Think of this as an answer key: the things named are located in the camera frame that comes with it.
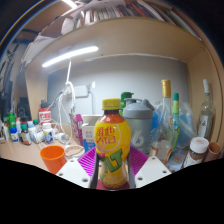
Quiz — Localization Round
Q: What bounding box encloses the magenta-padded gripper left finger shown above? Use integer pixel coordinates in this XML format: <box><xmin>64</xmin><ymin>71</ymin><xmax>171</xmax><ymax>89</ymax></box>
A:
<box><xmin>55</xmin><ymin>148</ymin><xmax>100</xmax><ymax>190</ymax></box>

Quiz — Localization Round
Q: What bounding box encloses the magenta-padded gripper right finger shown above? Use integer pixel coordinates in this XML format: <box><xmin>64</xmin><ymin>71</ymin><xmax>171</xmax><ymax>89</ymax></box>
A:
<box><xmin>125</xmin><ymin>145</ymin><xmax>172</xmax><ymax>189</ymax></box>

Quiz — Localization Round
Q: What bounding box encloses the yellow drink bottle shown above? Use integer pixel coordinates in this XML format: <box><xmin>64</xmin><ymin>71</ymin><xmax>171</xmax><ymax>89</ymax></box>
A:
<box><xmin>93</xmin><ymin>98</ymin><xmax>132</xmax><ymax>190</ymax></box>

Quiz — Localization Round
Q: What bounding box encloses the orange plastic cup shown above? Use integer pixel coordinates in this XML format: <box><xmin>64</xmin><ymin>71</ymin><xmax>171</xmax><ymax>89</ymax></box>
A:
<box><xmin>39</xmin><ymin>144</ymin><xmax>68</xmax><ymax>175</ymax></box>

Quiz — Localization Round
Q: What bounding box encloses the white and blue carton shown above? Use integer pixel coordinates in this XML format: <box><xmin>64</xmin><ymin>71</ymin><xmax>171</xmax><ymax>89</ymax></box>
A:
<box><xmin>81</xmin><ymin>114</ymin><xmax>103</xmax><ymax>154</ymax></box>

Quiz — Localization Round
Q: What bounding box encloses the magenta snack pouch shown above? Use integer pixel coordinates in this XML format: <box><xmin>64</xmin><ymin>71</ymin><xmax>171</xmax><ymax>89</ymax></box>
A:
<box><xmin>69</xmin><ymin>113</ymin><xmax>84</xmax><ymax>147</ymax></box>

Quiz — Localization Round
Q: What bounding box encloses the grey shaker bottle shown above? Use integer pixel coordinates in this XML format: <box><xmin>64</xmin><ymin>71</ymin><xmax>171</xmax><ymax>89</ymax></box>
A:
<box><xmin>122</xmin><ymin>97</ymin><xmax>155</xmax><ymax>156</ymax></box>

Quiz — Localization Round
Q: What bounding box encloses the white-lidded brown jar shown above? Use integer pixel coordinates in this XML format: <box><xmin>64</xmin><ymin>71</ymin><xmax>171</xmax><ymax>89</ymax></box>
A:
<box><xmin>183</xmin><ymin>136</ymin><xmax>210</xmax><ymax>169</ymax></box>

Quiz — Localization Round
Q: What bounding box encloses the green-capped clear bottle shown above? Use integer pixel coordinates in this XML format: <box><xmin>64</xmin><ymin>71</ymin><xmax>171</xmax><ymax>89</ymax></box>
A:
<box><xmin>171</xmin><ymin>92</ymin><xmax>181</xmax><ymax>149</ymax></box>

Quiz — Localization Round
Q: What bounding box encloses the gold-capped clear glass bottle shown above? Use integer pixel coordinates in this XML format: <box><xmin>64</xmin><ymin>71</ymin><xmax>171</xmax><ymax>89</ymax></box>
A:
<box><xmin>159</xmin><ymin>79</ymin><xmax>174</xmax><ymax>148</ymax></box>

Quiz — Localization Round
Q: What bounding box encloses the red and white canister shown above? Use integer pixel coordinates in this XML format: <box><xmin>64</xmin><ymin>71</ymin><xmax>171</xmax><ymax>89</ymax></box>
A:
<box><xmin>38</xmin><ymin>107</ymin><xmax>53</xmax><ymax>126</ymax></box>

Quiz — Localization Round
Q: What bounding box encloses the brown mug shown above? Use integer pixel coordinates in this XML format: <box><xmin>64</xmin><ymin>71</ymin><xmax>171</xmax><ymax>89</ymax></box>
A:
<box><xmin>203</xmin><ymin>141</ymin><xmax>224</xmax><ymax>163</ymax></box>

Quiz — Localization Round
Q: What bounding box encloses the blue-lidded white jar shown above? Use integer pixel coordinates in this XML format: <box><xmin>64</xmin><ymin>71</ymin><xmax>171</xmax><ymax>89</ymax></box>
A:
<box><xmin>9</xmin><ymin>126</ymin><xmax>20</xmax><ymax>144</ymax></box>

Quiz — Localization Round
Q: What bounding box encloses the green glass bottle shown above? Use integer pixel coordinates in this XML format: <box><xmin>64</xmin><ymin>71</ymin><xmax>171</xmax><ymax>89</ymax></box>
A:
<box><xmin>120</xmin><ymin>91</ymin><xmax>135</xmax><ymax>116</ymax></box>

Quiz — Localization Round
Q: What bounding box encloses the white-capped clear glass bottle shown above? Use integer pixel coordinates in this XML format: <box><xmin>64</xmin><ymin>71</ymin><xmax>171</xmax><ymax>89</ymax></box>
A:
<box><xmin>197</xmin><ymin>78</ymin><xmax>216</xmax><ymax>141</ymax></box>

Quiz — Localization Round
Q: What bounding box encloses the white power strip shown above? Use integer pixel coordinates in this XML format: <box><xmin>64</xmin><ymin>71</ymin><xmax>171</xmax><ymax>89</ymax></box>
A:
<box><xmin>71</xmin><ymin>84</ymin><xmax>91</xmax><ymax>99</ymax></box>

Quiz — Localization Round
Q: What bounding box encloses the green plastic container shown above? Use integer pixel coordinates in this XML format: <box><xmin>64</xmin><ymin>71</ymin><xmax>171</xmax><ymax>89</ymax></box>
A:
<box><xmin>6</xmin><ymin>112</ymin><xmax>17</xmax><ymax>129</ymax></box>

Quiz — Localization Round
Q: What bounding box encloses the white desk lamp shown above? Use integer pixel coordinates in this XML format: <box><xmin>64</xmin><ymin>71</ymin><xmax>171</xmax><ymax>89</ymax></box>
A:
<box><xmin>41</xmin><ymin>45</ymin><xmax>100</xmax><ymax>111</ymax></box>

